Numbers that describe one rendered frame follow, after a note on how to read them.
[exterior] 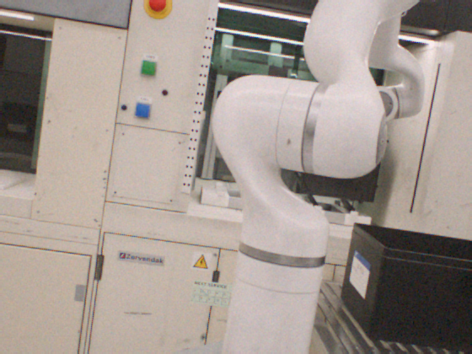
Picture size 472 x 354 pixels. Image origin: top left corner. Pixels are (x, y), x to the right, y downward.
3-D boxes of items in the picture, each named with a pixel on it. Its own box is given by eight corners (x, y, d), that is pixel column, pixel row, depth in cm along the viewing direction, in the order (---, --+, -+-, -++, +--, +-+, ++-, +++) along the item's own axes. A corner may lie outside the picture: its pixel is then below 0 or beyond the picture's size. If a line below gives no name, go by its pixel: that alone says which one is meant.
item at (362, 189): (291, 206, 179) (308, 93, 173) (286, 193, 199) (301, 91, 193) (377, 217, 180) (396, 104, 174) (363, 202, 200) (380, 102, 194)
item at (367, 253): (338, 295, 145) (351, 222, 143) (456, 313, 147) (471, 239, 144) (367, 339, 117) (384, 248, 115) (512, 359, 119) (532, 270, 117)
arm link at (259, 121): (314, 272, 81) (348, 83, 78) (181, 242, 86) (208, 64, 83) (331, 257, 92) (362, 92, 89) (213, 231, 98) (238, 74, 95)
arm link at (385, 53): (429, -17, 131) (414, 99, 154) (352, -7, 131) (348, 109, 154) (443, 6, 125) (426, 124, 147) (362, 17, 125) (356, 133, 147)
